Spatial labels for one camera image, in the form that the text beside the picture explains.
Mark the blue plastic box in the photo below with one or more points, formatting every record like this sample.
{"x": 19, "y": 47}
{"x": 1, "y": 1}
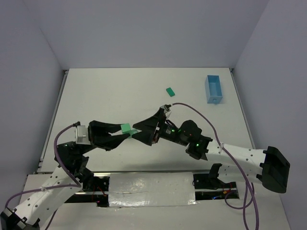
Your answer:
{"x": 213, "y": 89}

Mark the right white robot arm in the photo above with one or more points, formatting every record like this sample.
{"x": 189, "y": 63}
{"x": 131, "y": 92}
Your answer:
{"x": 230, "y": 163}

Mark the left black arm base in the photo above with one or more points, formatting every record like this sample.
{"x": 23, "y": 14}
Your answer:
{"x": 97, "y": 188}

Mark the green windowed cube block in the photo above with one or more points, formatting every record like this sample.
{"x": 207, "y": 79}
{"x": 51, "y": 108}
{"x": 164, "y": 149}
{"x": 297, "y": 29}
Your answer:
{"x": 132, "y": 132}

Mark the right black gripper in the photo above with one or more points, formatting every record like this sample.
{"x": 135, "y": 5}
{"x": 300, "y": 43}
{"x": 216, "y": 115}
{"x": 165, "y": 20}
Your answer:
{"x": 156, "y": 128}

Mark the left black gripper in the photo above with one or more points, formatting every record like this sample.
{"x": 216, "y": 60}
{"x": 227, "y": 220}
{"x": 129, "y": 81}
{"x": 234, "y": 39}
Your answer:
{"x": 91, "y": 133}

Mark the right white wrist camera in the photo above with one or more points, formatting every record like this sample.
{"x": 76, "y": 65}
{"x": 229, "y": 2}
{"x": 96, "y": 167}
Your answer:
{"x": 167, "y": 111}

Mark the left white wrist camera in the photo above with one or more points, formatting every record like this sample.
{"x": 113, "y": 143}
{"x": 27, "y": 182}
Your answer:
{"x": 81, "y": 135}

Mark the silver tape covered panel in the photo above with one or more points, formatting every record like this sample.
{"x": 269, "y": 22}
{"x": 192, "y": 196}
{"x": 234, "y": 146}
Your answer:
{"x": 170, "y": 189}

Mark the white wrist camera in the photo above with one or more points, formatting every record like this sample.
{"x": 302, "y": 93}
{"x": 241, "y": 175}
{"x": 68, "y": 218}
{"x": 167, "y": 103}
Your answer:
{"x": 167, "y": 111}
{"x": 81, "y": 135}

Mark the aluminium rail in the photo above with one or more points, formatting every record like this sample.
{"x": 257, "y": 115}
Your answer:
{"x": 165, "y": 171}

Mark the green rectangular block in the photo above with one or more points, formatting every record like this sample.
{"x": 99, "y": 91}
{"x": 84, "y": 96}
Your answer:
{"x": 170, "y": 92}

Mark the small green cube block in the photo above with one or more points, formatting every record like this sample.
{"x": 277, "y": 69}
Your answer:
{"x": 125, "y": 128}

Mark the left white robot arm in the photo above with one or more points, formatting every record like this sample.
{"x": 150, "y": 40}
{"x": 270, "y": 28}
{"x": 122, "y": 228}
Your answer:
{"x": 69, "y": 177}

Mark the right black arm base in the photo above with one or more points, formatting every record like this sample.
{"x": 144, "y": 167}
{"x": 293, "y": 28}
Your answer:
{"x": 210, "y": 180}

